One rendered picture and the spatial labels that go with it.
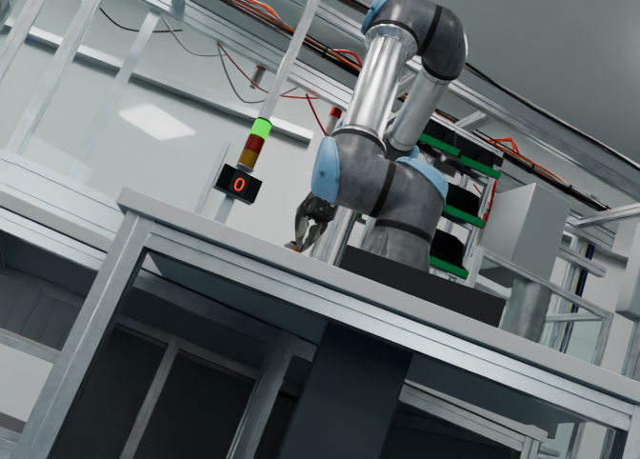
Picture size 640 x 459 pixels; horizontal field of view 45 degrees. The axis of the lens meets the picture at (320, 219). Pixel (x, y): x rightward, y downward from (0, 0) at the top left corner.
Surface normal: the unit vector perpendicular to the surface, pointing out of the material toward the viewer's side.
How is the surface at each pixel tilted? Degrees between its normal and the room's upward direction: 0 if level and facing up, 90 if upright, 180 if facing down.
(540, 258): 90
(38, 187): 90
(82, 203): 90
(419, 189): 91
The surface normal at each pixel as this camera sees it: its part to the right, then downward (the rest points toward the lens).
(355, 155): 0.21, -0.42
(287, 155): 0.07, -0.27
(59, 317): 0.36, -0.14
